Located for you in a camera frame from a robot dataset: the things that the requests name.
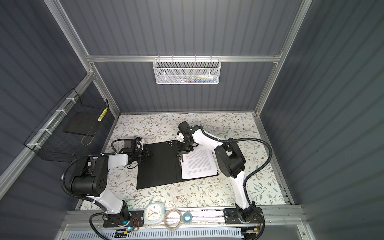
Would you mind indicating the black wire basket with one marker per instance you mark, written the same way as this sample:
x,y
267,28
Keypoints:
x,y
50,143

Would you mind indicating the white wire mesh basket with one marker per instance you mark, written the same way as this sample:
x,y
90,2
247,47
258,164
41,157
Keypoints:
x,y
166,71

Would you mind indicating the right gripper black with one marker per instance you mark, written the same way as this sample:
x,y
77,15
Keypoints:
x,y
180,148

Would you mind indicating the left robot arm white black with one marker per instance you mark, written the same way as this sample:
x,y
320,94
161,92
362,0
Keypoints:
x,y
86,178

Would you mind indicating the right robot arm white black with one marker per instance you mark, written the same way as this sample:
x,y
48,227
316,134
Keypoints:
x,y
231,162

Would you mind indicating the white printed paper stack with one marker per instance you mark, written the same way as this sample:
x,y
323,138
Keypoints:
x,y
198,163

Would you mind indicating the pens in white basket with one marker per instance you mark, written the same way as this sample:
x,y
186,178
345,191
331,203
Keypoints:
x,y
209,79

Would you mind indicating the black notebook in basket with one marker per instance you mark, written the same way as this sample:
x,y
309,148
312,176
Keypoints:
x,y
84,124

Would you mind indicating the blue folder black inside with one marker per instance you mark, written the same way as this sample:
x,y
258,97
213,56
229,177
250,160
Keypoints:
x,y
162,168

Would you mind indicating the clear tape roll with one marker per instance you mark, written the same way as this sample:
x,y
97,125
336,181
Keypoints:
x,y
173,220

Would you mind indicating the metal folder lever clip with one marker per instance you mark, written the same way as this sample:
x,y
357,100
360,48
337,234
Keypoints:
x,y
180,157

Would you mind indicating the yellow marker pen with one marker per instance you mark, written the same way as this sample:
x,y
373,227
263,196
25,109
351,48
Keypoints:
x,y
102,115

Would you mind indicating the small blue tape roll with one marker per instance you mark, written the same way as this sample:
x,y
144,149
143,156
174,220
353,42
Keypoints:
x,y
187,218

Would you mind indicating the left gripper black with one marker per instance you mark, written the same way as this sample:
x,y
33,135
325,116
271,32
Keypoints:
x,y
146,154

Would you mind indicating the mint alarm clock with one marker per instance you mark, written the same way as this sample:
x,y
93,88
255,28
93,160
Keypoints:
x,y
154,213

